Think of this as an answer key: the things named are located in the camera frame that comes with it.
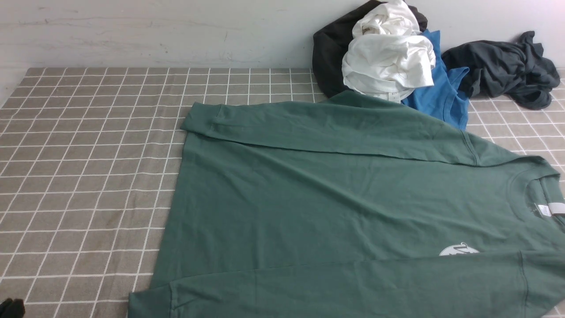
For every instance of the black gripper body at left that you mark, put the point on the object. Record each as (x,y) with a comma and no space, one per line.
(12,308)

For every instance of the green long-sleeve top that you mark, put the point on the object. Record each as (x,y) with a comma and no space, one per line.
(353,208)

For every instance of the black garment under pile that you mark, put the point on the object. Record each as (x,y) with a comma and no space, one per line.
(331,43)

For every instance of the white crumpled shirt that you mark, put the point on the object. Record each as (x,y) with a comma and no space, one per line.
(388,57)

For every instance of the blue t-shirt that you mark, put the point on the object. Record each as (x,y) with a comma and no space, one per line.
(443,100)

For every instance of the dark grey crumpled garment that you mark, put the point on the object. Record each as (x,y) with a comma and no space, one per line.
(516,69)

